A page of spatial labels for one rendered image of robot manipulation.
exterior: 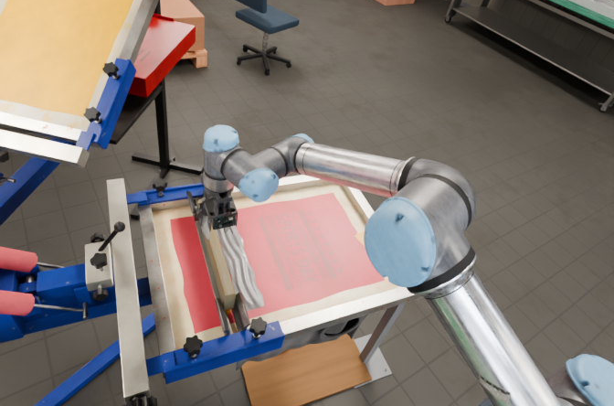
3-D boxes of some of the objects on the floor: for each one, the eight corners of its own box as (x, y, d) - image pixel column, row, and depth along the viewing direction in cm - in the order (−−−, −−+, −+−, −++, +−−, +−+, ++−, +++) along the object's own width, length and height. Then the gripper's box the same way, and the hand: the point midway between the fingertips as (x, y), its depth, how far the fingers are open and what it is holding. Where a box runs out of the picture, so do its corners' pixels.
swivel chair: (273, 48, 462) (286, -54, 394) (299, 72, 429) (318, -34, 361) (223, 52, 432) (227, -57, 363) (247, 79, 399) (257, -35, 330)
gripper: (199, 202, 92) (200, 257, 107) (248, 193, 97) (243, 247, 111) (192, 176, 98) (193, 232, 112) (238, 169, 103) (234, 224, 117)
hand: (216, 229), depth 113 cm, fingers open, 4 cm apart
